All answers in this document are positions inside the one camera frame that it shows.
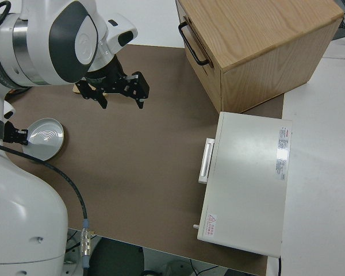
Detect black round pedestal base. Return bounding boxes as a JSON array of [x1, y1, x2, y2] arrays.
[[88, 236, 145, 276]]

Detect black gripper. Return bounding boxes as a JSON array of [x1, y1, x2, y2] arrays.
[[2, 121, 29, 146], [75, 55, 151, 110]]

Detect gray round plate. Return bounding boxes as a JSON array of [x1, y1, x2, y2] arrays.
[[22, 117, 66, 162]]

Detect wooden drawer cabinet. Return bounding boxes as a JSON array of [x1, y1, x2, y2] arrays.
[[175, 0, 344, 114]]

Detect brown table mat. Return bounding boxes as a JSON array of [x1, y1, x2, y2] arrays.
[[2, 44, 286, 276]]

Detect white toaster oven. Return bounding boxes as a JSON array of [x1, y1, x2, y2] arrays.
[[193, 111, 294, 258]]

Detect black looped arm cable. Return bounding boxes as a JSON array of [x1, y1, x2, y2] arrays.
[[0, 0, 12, 18]]

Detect white oven door handle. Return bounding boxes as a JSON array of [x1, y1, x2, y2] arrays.
[[198, 137, 217, 185]]

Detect black metal drawer handle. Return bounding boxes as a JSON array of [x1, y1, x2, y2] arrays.
[[178, 22, 211, 67]]

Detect black cable with metal connector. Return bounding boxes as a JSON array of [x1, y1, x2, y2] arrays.
[[0, 140, 94, 271]]

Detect small tan wooden block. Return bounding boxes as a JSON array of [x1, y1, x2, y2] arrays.
[[72, 83, 108, 98]]

